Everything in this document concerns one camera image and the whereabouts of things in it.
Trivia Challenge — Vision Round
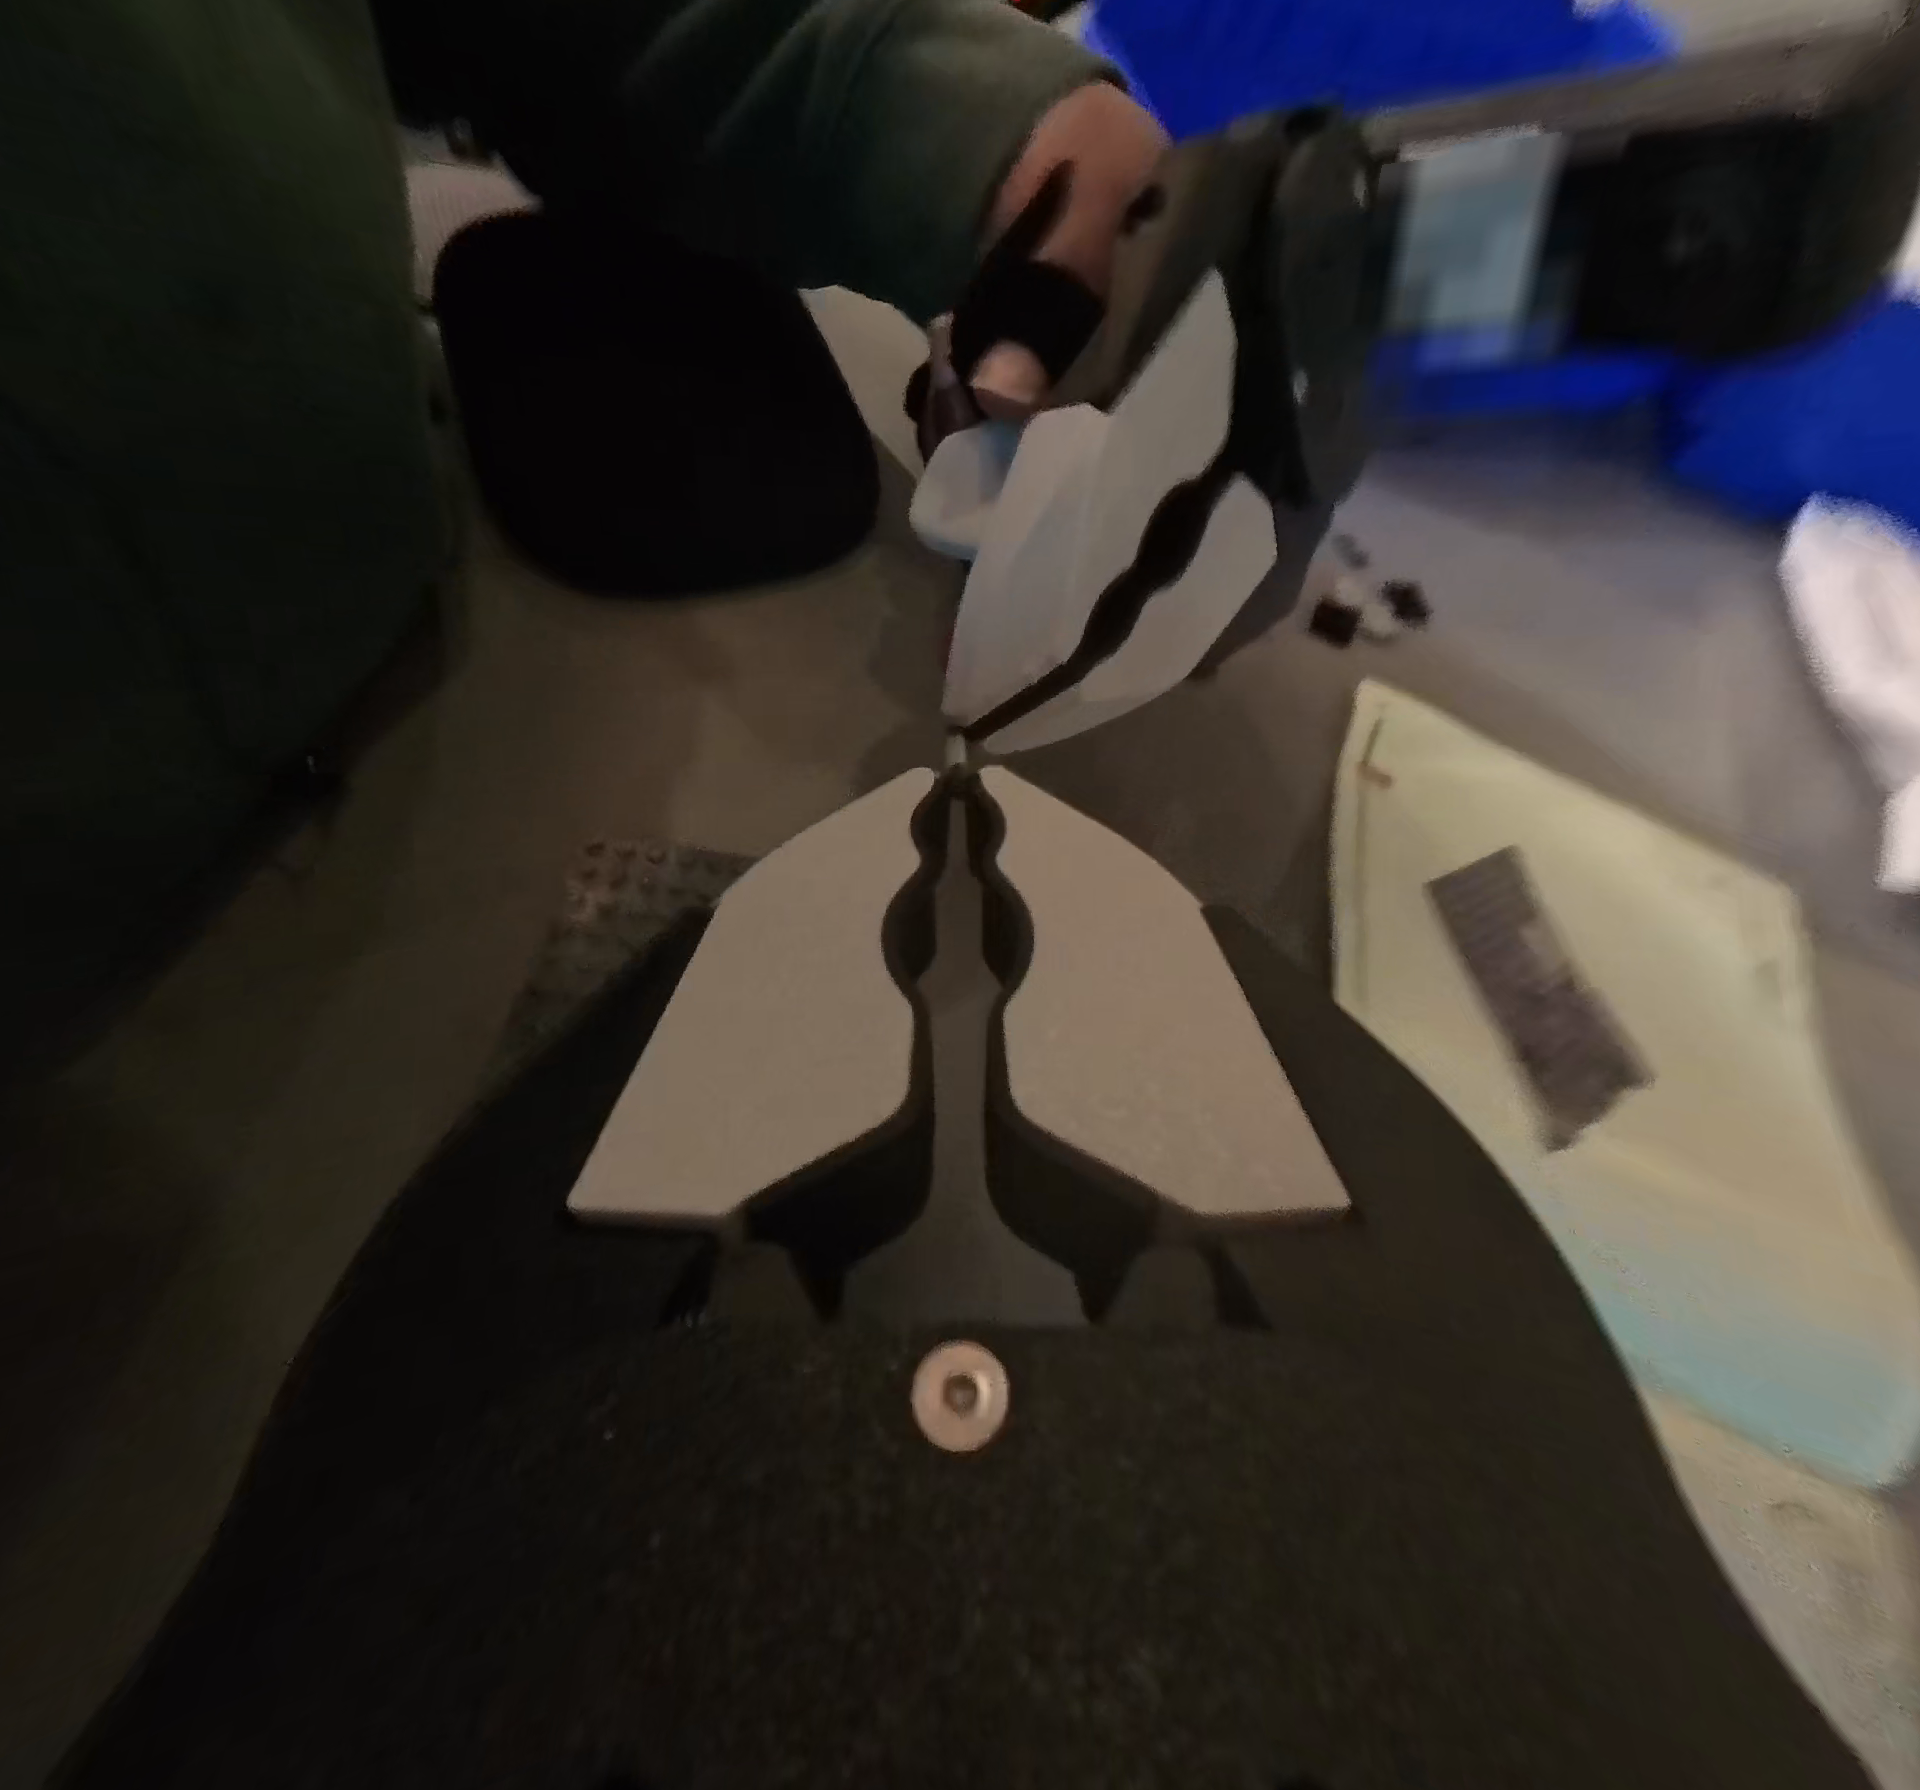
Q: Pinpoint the grey brick baseplate assembly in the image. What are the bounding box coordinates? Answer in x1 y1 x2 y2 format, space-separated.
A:
495 837 759 1059

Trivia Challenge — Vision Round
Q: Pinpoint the brick instruction booklet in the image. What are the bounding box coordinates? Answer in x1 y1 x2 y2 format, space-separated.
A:
1326 680 1920 1492

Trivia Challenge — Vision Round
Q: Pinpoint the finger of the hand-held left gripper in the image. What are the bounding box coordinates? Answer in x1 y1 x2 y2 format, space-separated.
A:
943 273 1243 734
975 477 1284 757

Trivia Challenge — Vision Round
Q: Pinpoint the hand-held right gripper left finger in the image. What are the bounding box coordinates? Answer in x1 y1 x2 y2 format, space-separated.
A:
566 768 961 1233

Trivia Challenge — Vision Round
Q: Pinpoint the dark rounded cloth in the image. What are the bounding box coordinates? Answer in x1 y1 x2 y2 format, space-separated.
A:
431 206 882 602

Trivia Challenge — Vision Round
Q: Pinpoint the grey desk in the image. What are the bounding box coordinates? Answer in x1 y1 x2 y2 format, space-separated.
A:
0 141 1920 1790

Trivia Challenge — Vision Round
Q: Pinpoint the pile of small toy bricks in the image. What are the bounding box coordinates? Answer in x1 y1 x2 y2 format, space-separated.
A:
1307 531 1436 649

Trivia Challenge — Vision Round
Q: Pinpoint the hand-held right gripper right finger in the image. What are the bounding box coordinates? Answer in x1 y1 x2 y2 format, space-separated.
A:
967 768 1355 1230

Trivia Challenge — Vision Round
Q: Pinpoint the person's left hand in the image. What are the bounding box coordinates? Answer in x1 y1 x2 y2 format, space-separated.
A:
959 77 1175 404

